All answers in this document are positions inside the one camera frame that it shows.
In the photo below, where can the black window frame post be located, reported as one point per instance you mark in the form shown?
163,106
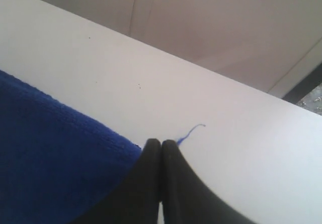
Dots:
303,88

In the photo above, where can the blue microfibre towel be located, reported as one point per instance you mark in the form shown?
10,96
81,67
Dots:
56,163

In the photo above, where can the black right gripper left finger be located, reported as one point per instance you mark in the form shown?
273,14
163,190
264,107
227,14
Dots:
136,198

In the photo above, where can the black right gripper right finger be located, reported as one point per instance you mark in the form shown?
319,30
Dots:
185,198

